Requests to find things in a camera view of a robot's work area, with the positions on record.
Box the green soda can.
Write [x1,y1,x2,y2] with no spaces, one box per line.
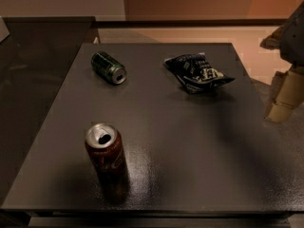
[91,51,127,85]

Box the dark blue chip bag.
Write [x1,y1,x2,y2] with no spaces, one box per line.
[164,52,234,94]

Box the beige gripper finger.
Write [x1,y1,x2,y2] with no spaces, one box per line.
[265,67,304,123]
[260,28,283,50]

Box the red cola can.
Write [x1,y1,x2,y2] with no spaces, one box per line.
[85,123,127,183]

